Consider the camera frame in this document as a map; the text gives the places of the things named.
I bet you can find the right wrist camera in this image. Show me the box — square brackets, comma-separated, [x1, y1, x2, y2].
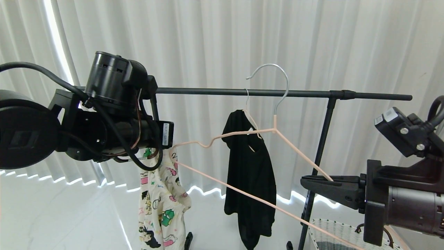
[373, 107, 444, 194]

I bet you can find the white laundry basket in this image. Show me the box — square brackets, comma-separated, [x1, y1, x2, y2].
[308, 219, 404, 250]

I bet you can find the white curtain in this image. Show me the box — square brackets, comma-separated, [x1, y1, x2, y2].
[0, 0, 444, 209]

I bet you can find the black clothes rack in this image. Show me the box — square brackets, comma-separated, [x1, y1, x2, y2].
[75, 87, 413, 250]

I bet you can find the black short-sleeved shirt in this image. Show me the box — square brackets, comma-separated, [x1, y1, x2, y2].
[222, 110, 277, 250]

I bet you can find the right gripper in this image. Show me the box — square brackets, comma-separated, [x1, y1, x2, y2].
[300, 160, 444, 247]

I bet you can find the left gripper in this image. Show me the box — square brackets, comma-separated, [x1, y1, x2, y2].
[66, 109, 174, 162]

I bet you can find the pink clothes hanger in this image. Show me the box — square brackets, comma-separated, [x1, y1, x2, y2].
[243, 89, 265, 153]
[172, 64, 413, 250]

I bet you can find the cream printed garment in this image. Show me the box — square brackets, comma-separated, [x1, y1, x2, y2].
[139, 148, 192, 250]

